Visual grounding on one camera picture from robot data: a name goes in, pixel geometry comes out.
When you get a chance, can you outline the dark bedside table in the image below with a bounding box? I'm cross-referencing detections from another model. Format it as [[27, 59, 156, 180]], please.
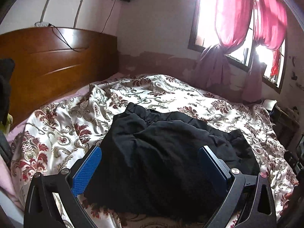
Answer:
[[270, 105, 300, 149]]

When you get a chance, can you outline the white wall conduit pipe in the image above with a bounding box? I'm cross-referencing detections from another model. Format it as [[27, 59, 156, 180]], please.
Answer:
[[39, 0, 50, 22]]

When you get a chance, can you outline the pink curtain right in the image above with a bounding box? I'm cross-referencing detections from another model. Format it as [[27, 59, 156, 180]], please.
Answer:
[[242, 0, 287, 103]]

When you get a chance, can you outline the brown wooden headboard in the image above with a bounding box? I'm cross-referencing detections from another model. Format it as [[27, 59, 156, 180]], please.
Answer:
[[1, 27, 119, 128]]

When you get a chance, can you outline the large black garment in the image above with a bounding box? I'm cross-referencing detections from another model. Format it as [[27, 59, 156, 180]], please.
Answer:
[[84, 103, 260, 222]]

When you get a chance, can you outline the pink curtain left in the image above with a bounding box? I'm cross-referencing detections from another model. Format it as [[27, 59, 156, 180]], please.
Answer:
[[193, 0, 253, 89]]

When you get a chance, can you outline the pink curtain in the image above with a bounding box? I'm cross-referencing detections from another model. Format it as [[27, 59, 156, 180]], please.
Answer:
[[193, 0, 253, 89], [242, 0, 287, 103]]

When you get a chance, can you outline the window with dark frame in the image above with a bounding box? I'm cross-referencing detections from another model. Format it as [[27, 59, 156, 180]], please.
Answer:
[[194, 0, 287, 89]]

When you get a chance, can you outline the person's right hand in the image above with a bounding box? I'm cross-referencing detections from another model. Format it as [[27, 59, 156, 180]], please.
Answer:
[[279, 191, 293, 216]]

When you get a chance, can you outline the white wall socket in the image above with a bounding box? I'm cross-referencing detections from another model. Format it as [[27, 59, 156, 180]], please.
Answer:
[[35, 22, 51, 27]]

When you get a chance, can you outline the floral satin bedspread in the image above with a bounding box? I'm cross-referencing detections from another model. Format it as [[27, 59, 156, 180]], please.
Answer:
[[8, 74, 299, 214]]

